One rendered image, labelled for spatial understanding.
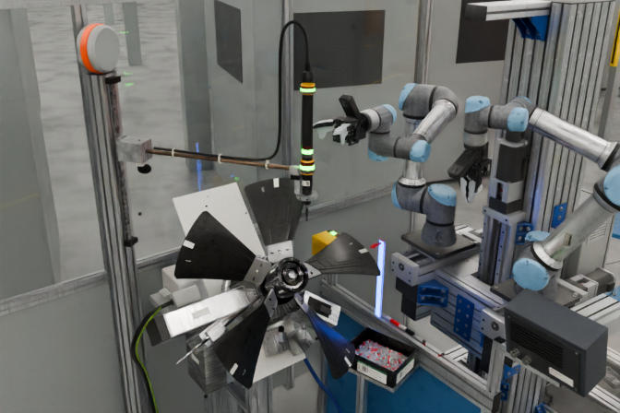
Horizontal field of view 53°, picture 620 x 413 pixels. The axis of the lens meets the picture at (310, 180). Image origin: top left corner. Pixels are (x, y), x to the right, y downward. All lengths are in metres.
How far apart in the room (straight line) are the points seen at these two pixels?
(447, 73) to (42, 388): 4.26
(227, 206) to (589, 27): 1.41
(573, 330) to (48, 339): 1.85
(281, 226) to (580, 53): 1.19
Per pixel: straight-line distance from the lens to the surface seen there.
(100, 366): 2.78
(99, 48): 2.14
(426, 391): 2.45
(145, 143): 2.18
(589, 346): 1.84
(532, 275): 2.16
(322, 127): 2.03
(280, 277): 1.99
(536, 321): 1.89
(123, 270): 2.41
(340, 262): 2.15
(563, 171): 2.51
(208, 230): 1.95
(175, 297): 2.06
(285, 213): 2.10
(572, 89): 2.41
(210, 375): 2.46
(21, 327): 2.57
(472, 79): 5.95
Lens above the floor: 2.23
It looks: 22 degrees down
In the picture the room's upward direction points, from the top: straight up
